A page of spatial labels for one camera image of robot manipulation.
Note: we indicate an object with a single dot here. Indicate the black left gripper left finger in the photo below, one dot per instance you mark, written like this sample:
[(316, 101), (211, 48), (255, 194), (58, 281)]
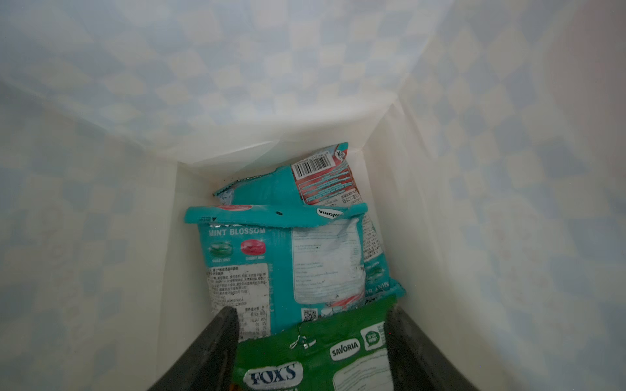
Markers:
[(208, 363)]

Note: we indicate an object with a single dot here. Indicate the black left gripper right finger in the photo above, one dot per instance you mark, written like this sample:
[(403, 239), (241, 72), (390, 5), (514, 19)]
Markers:
[(416, 363)]

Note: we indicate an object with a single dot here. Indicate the green Fox's candy packet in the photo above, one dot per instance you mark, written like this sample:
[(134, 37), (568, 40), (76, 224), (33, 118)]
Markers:
[(343, 352)]

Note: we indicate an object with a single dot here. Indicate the blue checkered paper bag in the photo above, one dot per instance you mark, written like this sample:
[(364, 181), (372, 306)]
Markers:
[(487, 138)]

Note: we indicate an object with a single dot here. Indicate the teal mint blossom packet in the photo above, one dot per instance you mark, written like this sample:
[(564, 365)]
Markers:
[(292, 246)]

